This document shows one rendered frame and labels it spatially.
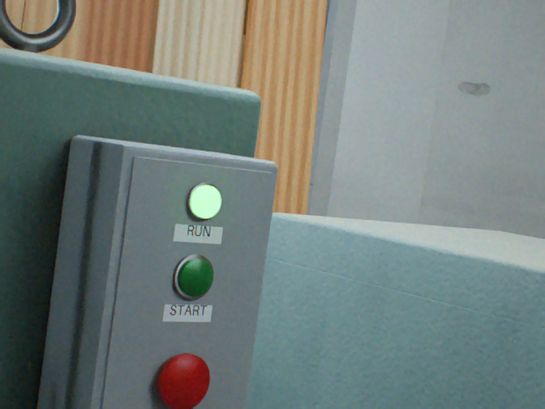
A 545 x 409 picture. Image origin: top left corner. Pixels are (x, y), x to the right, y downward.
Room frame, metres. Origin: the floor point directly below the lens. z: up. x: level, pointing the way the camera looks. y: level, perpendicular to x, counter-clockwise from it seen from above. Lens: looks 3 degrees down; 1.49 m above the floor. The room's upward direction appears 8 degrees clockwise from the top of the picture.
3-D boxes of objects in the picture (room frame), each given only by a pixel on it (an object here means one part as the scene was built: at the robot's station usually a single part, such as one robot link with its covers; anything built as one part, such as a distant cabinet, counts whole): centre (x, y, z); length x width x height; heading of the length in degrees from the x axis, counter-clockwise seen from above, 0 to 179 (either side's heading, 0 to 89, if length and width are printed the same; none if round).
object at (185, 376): (0.57, 0.04, 1.36); 0.03 x 0.01 x 0.03; 128
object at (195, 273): (0.57, 0.04, 1.42); 0.02 x 0.01 x 0.02; 128
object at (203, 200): (0.57, 0.04, 1.46); 0.02 x 0.01 x 0.02; 128
